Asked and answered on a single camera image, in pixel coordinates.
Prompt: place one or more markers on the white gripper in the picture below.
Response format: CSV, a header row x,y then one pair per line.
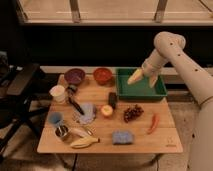
x,y
149,70

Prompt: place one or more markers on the green plastic tray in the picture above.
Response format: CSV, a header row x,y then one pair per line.
x,y
139,90

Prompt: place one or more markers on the blue sponge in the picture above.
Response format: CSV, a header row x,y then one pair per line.
x,y
122,137

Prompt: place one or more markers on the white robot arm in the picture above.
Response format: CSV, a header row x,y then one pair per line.
x,y
168,47

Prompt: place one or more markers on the dark red grapes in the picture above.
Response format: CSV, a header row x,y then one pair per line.
x,y
132,113

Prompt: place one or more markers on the red bowl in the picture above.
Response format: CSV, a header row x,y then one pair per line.
x,y
102,75

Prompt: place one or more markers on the red chili pepper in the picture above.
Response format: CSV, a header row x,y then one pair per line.
x,y
155,121

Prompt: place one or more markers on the light blue cloth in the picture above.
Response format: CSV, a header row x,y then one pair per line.
x,y
89,115

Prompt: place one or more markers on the purple bowl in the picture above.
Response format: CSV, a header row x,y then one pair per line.
x,y
74,76

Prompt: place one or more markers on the wooden folding table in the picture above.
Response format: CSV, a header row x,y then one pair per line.
x,y
164,139

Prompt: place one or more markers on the yellow banana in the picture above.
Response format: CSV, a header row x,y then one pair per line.
x,y
84,142

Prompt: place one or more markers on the white cup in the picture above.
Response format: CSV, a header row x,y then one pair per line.
x,y
58,93

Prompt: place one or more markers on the metal can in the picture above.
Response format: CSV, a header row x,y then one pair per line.
x,y
62,132

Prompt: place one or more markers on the blue cup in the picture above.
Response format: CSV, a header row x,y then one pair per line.
x,y
55,119

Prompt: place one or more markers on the black chair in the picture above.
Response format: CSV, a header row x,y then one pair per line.
x,y
16,95

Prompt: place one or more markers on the black handled brush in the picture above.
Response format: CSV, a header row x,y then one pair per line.
x,y
73,102

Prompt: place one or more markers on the white handled knife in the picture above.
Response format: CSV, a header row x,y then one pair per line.
x,y
81,133

